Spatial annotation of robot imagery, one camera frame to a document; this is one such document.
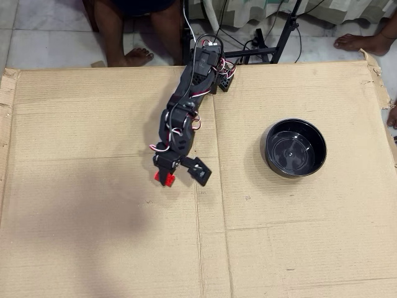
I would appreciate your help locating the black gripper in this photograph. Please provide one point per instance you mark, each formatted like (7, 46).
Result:
(165, 163)

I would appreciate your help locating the red lego block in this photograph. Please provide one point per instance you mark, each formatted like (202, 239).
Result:
(170, 180)

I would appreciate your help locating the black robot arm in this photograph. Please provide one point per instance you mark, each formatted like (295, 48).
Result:
(186, 93)

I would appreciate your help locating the brown cardboard sheet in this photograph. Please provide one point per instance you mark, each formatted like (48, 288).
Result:
(93, 124)

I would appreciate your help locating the black round bowl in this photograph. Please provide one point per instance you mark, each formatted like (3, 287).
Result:
(296, 149)

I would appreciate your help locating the bare lower leg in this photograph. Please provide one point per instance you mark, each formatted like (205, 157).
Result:
(167, 31)

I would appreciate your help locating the bare leg with foot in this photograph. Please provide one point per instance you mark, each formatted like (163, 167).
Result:
(111, 34)

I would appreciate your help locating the white pole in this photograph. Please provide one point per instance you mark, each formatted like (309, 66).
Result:
(210, 12)

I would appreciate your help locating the dark shorts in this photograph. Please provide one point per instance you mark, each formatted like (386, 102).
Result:
(139, 6)

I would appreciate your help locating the black tripod stand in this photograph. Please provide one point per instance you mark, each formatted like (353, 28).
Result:
(283, 37)

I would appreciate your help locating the bare foot of bystander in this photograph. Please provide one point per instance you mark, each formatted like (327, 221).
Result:
(359, 43)
(392, 115)

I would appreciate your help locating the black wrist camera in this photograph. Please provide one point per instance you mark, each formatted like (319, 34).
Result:
(200, 172)

